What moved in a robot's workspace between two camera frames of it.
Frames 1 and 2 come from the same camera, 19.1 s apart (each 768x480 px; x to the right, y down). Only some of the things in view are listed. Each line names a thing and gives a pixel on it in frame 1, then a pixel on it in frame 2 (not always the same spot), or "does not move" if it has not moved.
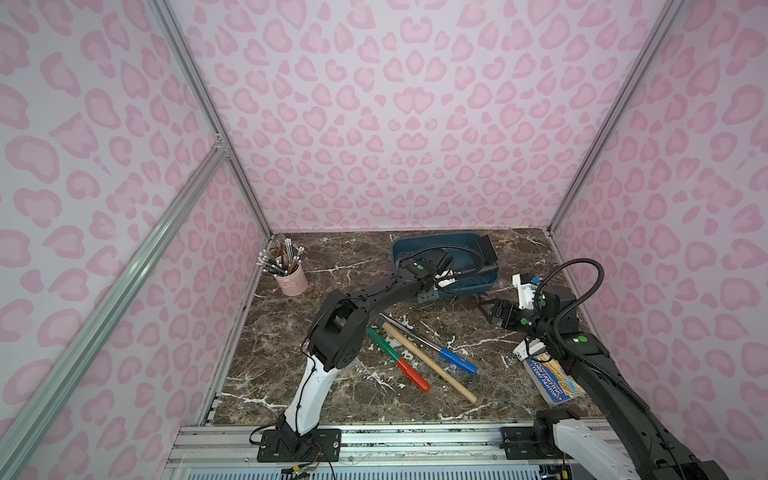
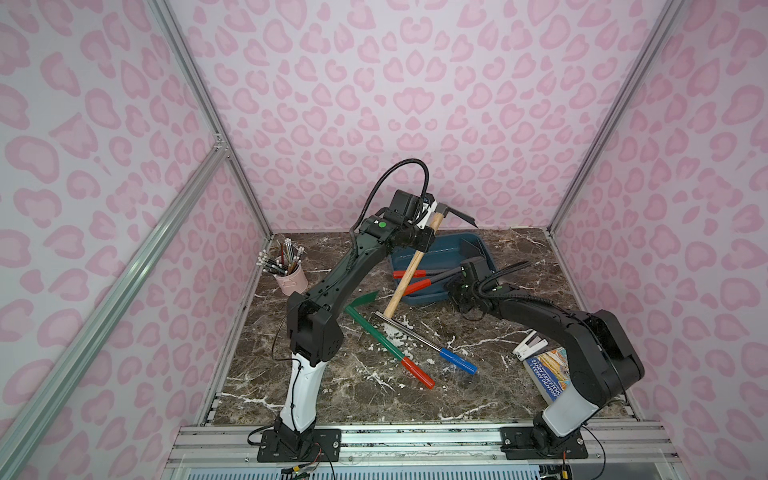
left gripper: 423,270 → 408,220
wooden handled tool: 426,358 → 442,211
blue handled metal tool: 452,358 does not move
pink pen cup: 293,283 does not move
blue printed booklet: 556,383 does not move
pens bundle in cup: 287,263 does not move
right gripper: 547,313 → 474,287
